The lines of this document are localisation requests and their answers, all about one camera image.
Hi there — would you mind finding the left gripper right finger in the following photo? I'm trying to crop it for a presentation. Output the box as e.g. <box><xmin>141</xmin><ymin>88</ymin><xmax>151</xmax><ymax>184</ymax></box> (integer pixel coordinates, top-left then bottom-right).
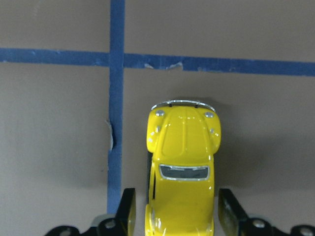
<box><xmin>218</xmin><ymin>188</ymin><xmax>315</xmax><ymax>236</ymax></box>

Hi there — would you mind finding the yellow toy beetle car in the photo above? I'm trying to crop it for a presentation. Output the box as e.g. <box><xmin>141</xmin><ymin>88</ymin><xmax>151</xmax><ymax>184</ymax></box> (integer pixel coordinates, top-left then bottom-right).
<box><xmin>145</xmin><ymin>100</ymin><xmax>221</xmax><ymax>236</ymax></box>

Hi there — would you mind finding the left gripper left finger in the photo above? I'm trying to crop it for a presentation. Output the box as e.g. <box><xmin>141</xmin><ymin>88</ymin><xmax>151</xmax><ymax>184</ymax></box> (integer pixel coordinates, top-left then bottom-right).
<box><xmin>46</xmin><ymin>188</ymin><xmax>136</xmax><ymax>236</ymax></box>

